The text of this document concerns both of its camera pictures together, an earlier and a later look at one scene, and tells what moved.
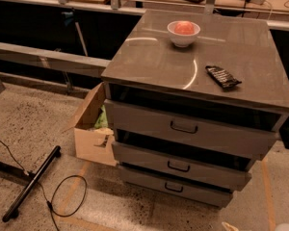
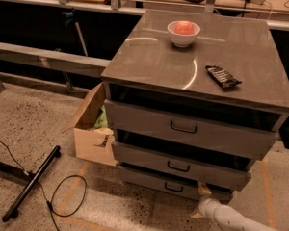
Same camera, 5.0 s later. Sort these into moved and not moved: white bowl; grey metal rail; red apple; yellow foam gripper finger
Moved: yellow foam gripper finger
Not moved: white bowl; red apple; grey metal rail
